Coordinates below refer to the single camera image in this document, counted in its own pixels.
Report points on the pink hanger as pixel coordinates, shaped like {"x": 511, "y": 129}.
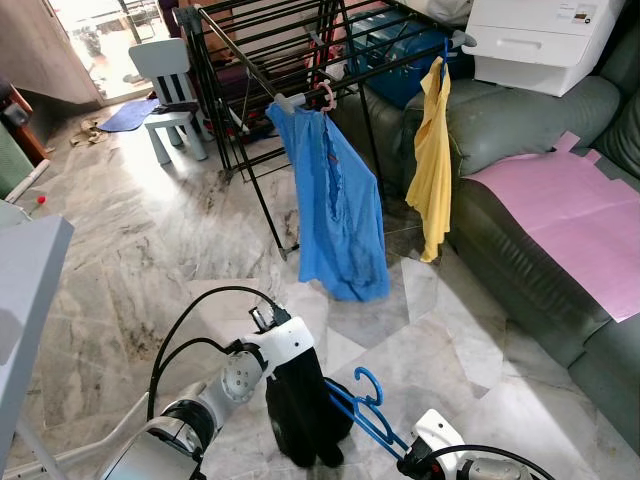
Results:
{"x": 327, "y": 97}

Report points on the dark green sofa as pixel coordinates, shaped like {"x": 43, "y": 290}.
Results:
{"x": 540, "y": 110}

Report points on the blue floor mat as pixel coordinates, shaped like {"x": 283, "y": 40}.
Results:
{"x": 128, "y": 115}

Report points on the light grey folding table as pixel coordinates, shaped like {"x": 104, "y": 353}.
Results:
{"x": 30, "y": 290}

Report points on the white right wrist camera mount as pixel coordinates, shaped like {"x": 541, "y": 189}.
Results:
{"x": 440, "y": 435}

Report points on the black clothes drying rack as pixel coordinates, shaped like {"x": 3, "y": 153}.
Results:
{"x": 265, "y": 200}

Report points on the blue storage bag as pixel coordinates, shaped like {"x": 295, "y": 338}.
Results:
{"x": 395, "y": 50}

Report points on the yellow polo shirt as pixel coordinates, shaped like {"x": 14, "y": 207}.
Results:
{"x": 432, "y": 170}

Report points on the green wooden armchair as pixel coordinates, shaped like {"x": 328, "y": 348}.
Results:
{"x": 10, "y": 150}

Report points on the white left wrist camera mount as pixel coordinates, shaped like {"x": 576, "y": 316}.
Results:
{"x": 285, "y": 350}

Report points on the small red ball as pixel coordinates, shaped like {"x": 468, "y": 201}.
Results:
{"x": 41, "y": 201}

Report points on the white child chair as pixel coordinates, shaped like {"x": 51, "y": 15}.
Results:
{"x": 170, "y": 110}

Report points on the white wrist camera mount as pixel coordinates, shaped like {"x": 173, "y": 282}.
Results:
{"x": 440, "y": 435}
{"x": 285, "y": 350}

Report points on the blue shirt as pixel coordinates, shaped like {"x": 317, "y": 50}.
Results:
{"x": 340, "y": 210}

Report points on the blue plastic hanger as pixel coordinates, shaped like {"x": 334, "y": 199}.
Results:
{"x": 367, "y": 415}
{"x": 444, "y": 55}

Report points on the black garment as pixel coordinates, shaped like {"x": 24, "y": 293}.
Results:
{"x": 305, "y": 410}

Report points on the white roll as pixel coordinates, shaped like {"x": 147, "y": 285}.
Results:
{"x": 25, "y": 182}

